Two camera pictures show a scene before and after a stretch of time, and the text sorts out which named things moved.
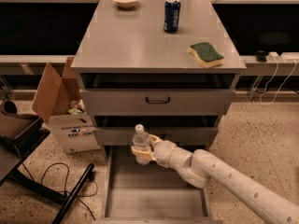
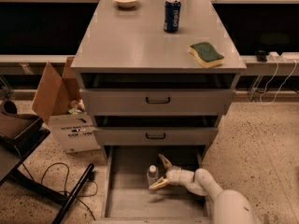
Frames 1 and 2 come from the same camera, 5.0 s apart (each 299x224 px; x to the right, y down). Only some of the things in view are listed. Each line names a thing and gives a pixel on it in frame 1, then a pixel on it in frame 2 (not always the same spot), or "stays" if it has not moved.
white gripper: x=163 y=153 -> x=176 y=175
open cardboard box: x=59 y=104 stays
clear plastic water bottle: x=141 y=139 -> x=152 y=175
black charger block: x=261 y=56 stays
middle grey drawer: x=189 y=131 stays
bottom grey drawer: x=152 y=193 stays
